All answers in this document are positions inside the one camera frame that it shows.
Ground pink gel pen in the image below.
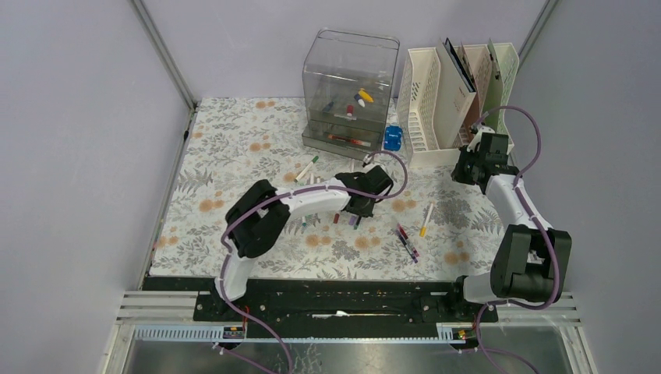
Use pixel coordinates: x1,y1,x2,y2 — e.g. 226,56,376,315
397,223,420,258

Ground pink clipboard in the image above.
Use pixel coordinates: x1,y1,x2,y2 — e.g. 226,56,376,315
458,44,492,145

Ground dark purple gel pen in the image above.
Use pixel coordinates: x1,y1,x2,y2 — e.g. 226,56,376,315
395,231,418,263

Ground green clipboard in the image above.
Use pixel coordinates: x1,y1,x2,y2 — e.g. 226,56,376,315
482,40,520,112

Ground red gel pen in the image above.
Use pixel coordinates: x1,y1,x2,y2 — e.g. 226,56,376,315
327,134,371,147

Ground beige notebook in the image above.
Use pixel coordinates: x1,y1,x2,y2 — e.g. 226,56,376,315
433,38,475,149

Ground blue cap small bottle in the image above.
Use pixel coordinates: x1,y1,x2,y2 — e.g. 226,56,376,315
354,94,366,108

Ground yellow small bottle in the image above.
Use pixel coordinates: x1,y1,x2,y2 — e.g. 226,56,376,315
357,90,374,103

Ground clear acrylic drawer organizer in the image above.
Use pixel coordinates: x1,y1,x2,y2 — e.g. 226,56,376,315
302,28,400,159

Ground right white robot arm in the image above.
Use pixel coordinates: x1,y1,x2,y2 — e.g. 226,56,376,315
447,131,572,321

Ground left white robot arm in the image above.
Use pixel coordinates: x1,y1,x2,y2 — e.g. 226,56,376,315
211,165,394,320

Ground yellow cap white marker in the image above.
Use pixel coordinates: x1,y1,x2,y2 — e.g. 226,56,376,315
419,203,435,238

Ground green cap white marker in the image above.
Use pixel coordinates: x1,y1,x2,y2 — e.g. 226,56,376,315
294,156,319,182

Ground floral table mat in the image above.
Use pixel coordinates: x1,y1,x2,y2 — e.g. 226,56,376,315
149,98,505,281

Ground blue stapler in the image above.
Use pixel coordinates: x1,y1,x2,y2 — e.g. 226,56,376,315
383,125,403,151

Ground white mesh file rack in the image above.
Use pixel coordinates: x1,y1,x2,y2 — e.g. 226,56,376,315
397,39,520,168

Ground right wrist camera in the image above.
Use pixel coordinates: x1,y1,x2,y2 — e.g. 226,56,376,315
467,125,494,152

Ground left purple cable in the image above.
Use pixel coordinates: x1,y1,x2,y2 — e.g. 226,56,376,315
219,150,409,374

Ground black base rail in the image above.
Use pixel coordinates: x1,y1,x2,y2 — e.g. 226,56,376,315
143,277,499,339

